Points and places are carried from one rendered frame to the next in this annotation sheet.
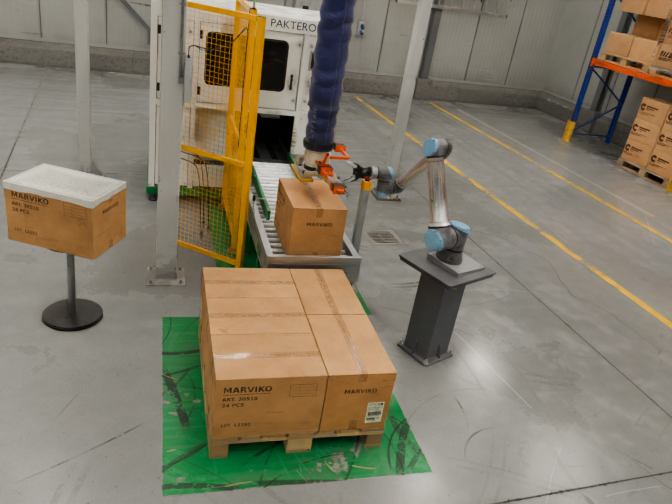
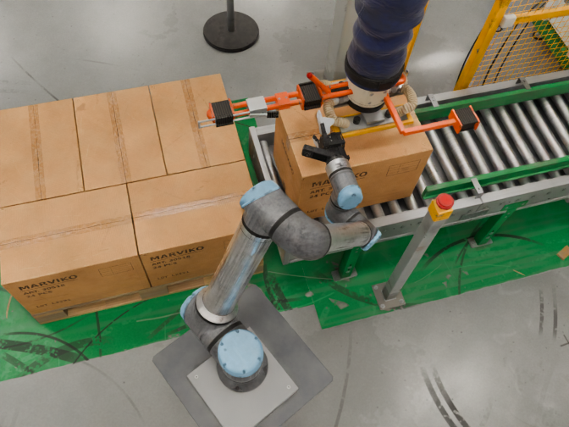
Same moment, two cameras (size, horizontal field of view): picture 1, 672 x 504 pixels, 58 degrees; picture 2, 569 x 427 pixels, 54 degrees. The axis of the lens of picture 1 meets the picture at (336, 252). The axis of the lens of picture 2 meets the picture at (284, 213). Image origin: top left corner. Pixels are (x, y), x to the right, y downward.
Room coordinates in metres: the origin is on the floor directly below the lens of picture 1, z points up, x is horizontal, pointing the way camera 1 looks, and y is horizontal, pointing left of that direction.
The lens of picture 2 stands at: (3.92, -1.31, 2.90)
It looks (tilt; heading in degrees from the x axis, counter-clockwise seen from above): 61 degrees down; 87
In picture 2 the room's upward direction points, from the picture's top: 7 degrees clockwise
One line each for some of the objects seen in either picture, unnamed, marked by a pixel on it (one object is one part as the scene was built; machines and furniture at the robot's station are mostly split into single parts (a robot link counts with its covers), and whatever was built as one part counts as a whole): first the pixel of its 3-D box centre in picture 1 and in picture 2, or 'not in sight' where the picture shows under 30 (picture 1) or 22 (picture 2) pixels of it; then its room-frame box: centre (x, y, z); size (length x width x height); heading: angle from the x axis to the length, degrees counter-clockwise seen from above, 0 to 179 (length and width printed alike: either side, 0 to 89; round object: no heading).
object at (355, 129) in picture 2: not in sight; (372, 119); (4.31, 0.17, 1.11); 0.34 x 0.10 x 0.05; 20
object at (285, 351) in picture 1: (286, 341); (130, 187); (3.17, 0.21, 0.34); 1.20 x 1.00 x 0.40; 19
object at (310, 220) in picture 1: (308, 217); (346, 152); (4.26, 0.25, 0.75); 0.60 x 0.40 x 0.40; 19
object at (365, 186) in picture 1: (356, 237); (411, 257); (4.60, -0.15, 0.50); 0.07 x 0.07 x 1.00; 19
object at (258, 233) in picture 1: (249, 204); (454, 104); (4.91, 0.82, 0.50); 2.31 x 0.05 x 0.19; 19
